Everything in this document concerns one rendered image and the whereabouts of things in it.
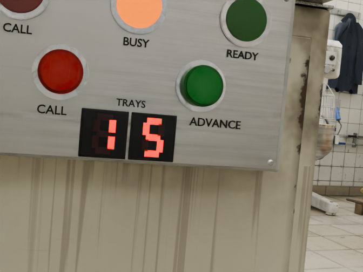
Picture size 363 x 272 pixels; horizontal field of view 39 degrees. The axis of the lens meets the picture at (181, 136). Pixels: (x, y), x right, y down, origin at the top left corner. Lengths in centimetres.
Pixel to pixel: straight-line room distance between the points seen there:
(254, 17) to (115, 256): 21
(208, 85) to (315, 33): 12
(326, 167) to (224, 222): 493
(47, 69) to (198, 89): 10
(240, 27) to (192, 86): 6
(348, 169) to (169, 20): 519
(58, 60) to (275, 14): 16
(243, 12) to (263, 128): 9
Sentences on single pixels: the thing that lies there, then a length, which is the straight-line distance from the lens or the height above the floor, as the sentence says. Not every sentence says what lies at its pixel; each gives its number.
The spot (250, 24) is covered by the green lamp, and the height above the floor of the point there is 81.
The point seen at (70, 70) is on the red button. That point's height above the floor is 76.
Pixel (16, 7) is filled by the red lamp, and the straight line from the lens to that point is 36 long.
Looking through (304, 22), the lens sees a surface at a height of 82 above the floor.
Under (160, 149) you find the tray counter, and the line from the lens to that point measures 37.
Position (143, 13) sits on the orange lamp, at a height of 81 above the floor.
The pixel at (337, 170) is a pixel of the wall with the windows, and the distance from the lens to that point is 544.
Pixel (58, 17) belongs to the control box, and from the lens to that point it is 37.
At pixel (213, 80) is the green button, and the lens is 37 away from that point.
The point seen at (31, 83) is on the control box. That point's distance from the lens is 36.
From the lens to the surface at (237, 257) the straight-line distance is 44.
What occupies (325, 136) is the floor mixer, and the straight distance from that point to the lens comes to 412.
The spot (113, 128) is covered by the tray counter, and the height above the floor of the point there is 72.
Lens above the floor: 74
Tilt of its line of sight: 3 degrees down
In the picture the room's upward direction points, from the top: 5 degrees clockwise
